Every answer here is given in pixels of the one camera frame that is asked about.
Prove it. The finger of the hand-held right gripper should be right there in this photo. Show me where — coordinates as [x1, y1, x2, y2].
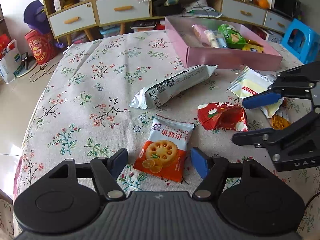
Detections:
[231, 110, 320, 153]
[242, 61, 320, 110]

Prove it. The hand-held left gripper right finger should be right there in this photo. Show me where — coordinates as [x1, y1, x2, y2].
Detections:
[190, 147, 262, 198]

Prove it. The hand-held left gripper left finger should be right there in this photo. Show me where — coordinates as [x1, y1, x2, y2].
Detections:
[50, 148, 128, 201]

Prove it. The cream white snack packet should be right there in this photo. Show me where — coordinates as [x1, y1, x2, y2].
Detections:
[227, 66, 285, 119]

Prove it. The dark orange snack packet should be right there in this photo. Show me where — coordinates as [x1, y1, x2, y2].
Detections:
[269, 109, 292, 130]

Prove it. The orange biscuit packet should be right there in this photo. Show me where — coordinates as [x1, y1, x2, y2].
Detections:
[133, 114, 195, 183]

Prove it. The red snack packet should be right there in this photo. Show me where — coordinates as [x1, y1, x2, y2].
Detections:
[197, 102, 249, 132]

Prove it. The yellow packet with blue label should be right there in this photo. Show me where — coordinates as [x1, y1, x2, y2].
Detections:
[242, 44, 265, 53]

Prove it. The pink cardboard box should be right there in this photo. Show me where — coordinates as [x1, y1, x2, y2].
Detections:
[164, 16, 283, 72]

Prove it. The green chips packet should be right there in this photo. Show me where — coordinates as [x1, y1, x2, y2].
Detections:
[217, 24, 247, 50]

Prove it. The white blue-print snack packet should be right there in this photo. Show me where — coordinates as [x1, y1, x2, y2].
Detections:
[204, 29, 228, 49]

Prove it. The long silver grey snack packet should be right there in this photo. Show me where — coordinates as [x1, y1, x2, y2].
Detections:
[128, 64, 218, 110]

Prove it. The pink nougat packet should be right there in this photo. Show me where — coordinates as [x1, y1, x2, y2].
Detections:
[192, 24, 210, 47]

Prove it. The white printed box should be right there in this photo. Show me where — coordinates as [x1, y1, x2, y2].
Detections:
[266, 34, 283, 44]

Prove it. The blue plastic stool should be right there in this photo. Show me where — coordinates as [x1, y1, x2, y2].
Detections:
[280, 18, 320, 65]

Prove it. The floral tablecloth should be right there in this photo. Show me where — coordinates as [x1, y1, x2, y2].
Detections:
[12, 29, 320, 240]

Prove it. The small white drawer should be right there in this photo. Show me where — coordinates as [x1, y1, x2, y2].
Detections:
[264, 11, 292, 34]

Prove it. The black microwave oven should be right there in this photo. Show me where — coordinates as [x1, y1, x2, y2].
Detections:
[272, 0, 302, 19]

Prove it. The loose pile of papers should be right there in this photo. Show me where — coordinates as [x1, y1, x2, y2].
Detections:
[184, 1, 223, 18]

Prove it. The clear storage box blue lid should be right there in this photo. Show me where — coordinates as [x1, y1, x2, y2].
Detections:
[99, 26, 120, 39]

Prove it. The black bag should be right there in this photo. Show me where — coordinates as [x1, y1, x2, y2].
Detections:
[152, 0, 184, 17]

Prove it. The wooden cabinet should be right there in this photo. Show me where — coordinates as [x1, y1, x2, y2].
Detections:
[37, 0, 295, 45]

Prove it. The red printed bucket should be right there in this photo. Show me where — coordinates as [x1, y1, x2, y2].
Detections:
[24, 29, 59, 64]

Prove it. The clear box with black lid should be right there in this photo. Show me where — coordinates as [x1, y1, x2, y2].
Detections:
[130, 20, 157, 32]

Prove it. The black phone stand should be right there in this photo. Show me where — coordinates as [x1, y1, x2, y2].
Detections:
[17, 52, 38, 78]

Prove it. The white shopping bag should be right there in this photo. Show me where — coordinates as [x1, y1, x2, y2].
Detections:
[0, 39, 23, 84]

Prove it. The red gift bag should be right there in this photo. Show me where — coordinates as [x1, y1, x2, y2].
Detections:
[0, 34, 13, 53]

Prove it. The purple hat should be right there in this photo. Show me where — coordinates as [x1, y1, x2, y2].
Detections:
[23, 0, 48, 34]

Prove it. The white drawer with orange handle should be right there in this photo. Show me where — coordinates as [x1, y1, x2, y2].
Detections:
[96, 0, 150, 26]
[221, 0, 267, 27]
[47, 2, 97, 38]

